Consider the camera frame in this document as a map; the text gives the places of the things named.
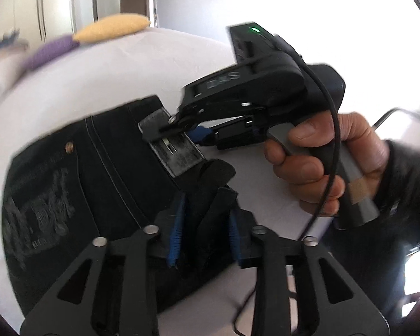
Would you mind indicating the person's right forearm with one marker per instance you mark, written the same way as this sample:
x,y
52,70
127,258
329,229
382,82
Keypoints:
x,y
406,199

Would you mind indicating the white folded duvet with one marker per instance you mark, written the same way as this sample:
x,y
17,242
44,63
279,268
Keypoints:
x,y
0,80

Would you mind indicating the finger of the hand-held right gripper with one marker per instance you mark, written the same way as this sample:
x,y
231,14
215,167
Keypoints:
x,y
201,135
196,115

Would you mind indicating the purple pillow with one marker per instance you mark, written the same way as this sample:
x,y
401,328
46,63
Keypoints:
x,y
49,54

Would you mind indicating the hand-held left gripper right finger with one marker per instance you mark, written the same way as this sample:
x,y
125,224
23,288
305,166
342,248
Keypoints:
x,y
235,238

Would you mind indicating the black pants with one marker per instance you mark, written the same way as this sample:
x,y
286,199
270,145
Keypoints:
x,y
108,168

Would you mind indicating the cream wardrobe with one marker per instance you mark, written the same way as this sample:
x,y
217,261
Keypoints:
x,y
28,3

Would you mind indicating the person's right hand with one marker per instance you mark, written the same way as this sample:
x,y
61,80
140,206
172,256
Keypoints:
x,y
308,171

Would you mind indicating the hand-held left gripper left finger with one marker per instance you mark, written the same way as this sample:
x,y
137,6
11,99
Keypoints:
x,y
176,231

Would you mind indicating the yellow pillow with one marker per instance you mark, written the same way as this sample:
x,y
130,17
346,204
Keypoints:
x,y
112,28

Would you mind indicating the white bed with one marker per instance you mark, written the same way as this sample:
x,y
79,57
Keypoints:
x,y
126,70

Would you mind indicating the blue patterned cloth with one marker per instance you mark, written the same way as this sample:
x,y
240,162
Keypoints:
x,y
3,43

